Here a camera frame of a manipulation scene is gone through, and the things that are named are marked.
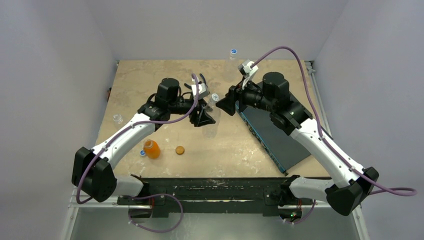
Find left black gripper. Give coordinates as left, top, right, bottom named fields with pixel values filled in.
left=168, top=95, right=215, bottom=126

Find clear plastic bottle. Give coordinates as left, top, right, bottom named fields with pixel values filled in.
left=223, top=52, right=239, bottom=83

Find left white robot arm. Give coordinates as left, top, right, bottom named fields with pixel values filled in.
left=71, top=74, right=215, bottom=205

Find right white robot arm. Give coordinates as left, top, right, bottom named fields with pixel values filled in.
left=216, top=72, right=379, bottom=216

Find orange bottle cap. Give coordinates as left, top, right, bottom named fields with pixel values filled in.
left=175, top=146, right=185, bottom=155

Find orange juice bottle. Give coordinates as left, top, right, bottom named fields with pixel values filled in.
left=143, top=139, right=161, bottom=159

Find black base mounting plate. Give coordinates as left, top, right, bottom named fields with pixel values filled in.
left=117, top=177, right=313, bottom=223

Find blue handled pliers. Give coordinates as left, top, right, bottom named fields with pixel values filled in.
left=183, top=73, right=208, bottom=92

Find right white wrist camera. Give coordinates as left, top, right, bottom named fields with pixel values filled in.
left=237, top=59, right=259, bottom=90

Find dark network switch box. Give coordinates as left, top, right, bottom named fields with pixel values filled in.
left=235, top=101, right=311, bottom=176

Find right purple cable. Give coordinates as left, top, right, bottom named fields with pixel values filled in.
left=250, top=45, right=418, bottom=197

